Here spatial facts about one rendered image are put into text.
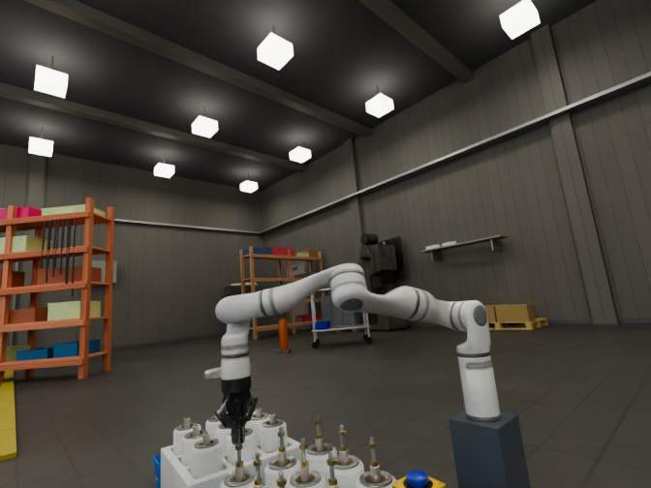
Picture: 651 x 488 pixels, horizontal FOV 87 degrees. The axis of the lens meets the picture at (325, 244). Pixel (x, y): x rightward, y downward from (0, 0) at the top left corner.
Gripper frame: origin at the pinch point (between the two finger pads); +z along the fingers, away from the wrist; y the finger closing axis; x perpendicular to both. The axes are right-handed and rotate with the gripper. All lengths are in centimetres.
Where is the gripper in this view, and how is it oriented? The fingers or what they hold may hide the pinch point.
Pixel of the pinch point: (238, 435)
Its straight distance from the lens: 100.8
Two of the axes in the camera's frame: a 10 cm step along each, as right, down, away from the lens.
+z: 0.9, 9.8, -1.8
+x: -8.5, 1.6, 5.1
